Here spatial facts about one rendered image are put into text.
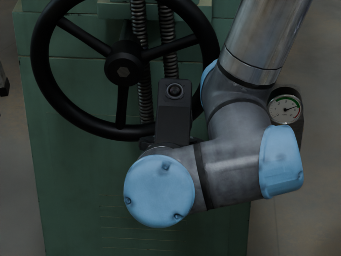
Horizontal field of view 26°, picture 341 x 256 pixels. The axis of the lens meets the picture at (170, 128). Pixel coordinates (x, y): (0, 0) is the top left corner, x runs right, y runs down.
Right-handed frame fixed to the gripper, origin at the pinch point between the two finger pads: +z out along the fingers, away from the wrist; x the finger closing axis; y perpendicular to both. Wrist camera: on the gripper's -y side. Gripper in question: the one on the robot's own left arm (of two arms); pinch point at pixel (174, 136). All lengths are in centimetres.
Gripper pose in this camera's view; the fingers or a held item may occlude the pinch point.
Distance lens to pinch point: 111.4
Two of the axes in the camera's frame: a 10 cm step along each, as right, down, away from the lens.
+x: 10.0, 0.4, -0.5
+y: -0.3, 9.9, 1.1
